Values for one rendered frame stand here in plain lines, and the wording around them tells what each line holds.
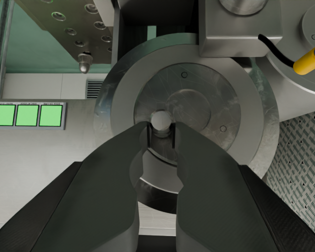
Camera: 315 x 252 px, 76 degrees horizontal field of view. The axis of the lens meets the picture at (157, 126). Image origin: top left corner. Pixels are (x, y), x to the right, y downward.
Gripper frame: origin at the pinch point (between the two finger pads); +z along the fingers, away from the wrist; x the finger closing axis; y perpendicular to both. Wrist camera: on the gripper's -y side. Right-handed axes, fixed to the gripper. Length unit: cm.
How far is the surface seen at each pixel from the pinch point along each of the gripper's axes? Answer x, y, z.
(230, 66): 5.1, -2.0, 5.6
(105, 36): -13.3, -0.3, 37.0
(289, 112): 12.8, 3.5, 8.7
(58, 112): -26.4, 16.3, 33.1
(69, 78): -145, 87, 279
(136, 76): -2.1, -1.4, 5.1
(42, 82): -185, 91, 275
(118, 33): -4.1, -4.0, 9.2
